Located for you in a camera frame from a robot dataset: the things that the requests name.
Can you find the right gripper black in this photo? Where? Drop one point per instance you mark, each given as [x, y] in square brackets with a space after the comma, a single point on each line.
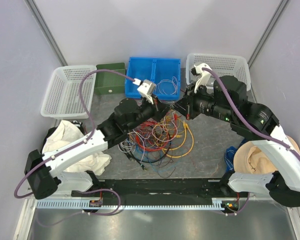
[187, 107]

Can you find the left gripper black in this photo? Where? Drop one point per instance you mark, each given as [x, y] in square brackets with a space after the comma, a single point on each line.
[159, 109]

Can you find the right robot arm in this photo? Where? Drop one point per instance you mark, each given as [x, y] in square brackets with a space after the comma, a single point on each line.
[259, 126]

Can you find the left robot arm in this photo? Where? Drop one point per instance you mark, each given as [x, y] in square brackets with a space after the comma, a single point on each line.
[46, 173]

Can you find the white basket with clothes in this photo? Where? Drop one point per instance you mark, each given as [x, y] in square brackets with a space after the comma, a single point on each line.
[222, 65]

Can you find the green plastic box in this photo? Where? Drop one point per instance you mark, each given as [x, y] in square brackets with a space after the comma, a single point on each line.
[107, 83]

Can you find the blue cloth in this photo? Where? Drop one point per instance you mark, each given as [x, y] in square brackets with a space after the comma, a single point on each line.
[229, 158]

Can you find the beige bucket hat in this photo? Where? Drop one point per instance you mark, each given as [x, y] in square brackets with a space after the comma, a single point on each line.
[249, 159]

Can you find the white cloth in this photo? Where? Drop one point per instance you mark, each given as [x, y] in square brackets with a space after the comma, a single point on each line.
[67, 149]

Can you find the empty white basket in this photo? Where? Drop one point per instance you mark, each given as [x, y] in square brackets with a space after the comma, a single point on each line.
[62, 99]

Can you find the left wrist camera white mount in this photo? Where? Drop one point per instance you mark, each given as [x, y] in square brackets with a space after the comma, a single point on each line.
[145, 89]

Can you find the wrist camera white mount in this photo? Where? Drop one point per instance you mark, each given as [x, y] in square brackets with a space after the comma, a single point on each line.
[145, 89]
[202, 76]

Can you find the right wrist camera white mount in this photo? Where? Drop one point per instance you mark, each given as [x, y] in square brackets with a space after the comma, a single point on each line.
[202, 76]

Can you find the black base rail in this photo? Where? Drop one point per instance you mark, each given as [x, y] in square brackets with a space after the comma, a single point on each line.
[166, 192]

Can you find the grey aluminium corner post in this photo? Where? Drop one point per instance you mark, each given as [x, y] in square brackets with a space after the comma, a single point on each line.
[280, 9]

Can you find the left grey aluminium post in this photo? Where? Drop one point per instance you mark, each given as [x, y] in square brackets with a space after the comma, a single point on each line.
[35, 11]

